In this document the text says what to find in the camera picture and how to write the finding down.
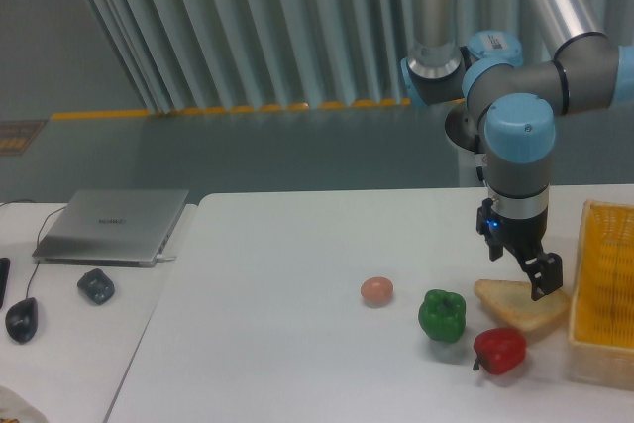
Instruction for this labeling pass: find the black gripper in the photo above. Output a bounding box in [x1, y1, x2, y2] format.
[475, 198, 563, 301]

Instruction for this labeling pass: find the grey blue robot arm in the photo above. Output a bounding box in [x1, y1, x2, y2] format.
[401, 0, 633, 300]

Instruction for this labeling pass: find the red bell pepper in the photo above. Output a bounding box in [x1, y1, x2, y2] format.
[473, 328, 527, 375]

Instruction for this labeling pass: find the green bell pepper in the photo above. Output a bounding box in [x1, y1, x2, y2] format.
[418, 289, 466, 343]

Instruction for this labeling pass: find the toast bread slice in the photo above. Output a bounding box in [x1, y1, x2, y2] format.
[474, 279, 571, 333]

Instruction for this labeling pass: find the yellow wicker basket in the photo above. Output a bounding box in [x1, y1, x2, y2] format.
[568, 200, 633, 390]

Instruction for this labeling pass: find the brown egg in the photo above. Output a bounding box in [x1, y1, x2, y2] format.
[360, 276, 394, 307]

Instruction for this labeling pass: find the silver laptop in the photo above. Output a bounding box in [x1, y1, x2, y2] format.
[33, 189, 188, 267]

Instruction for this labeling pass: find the small dark grey tray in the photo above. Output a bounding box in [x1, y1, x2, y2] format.
[77, 268, 115, 305]

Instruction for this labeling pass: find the black computer mouse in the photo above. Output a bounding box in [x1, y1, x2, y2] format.
[5, 297, 39, 344]

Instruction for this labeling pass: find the black device at edge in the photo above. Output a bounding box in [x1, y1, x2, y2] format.
[0, 257, 11, 308]

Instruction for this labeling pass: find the white bag corner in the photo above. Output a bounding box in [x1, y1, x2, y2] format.
[0, 386, 48, 423]

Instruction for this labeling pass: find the black mouse cable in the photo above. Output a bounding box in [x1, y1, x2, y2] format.
[0, 199, 67, 303]

